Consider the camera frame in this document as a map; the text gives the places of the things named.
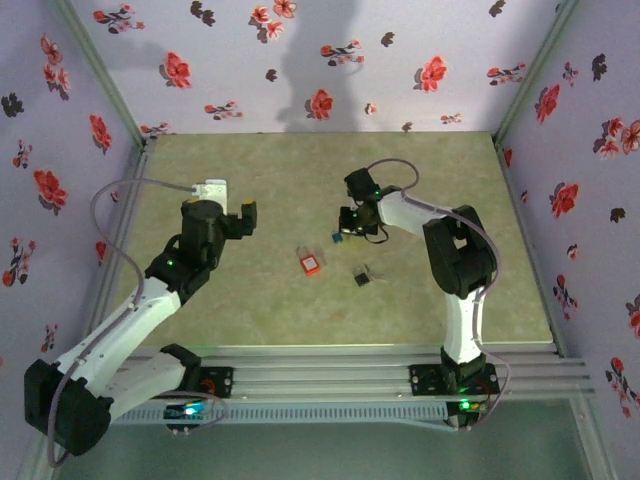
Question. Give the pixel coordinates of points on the blue padlock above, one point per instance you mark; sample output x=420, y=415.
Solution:
x=335, y=238

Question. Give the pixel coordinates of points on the black padlock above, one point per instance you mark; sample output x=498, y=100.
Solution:
x=361, y=278

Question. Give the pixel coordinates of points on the black padlock keys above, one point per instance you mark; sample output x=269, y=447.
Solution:
x=376, y=274

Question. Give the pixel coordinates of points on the red padlock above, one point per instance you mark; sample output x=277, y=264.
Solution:
x=311, y=266

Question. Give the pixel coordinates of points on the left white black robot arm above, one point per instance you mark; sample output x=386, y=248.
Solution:
x=125, y=320

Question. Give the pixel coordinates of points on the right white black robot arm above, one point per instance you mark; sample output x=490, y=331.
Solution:
x=460, y=250

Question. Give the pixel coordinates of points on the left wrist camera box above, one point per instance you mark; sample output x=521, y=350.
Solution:
x=212, y=192

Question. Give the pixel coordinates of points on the aluminium side rail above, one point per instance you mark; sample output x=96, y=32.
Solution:
x=114, y=280
x=510, y=175

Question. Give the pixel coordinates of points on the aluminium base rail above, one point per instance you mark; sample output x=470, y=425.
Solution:
x=320, y=380

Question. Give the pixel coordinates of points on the left black mount plate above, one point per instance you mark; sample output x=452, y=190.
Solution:
x=222, y=382

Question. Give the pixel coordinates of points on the black mount plate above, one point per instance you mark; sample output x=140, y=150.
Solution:
x=425, y=382
x=222, y=382

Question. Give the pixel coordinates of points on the aluminium corner post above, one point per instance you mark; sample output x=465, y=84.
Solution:
x=106, y=75
x=531, y=75

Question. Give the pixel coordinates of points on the right black mount plate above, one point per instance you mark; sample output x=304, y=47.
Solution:
x=425, y=382

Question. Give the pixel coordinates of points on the aluminium frame leg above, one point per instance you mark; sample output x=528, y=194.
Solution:
x=595, y=450
x=30, y=472

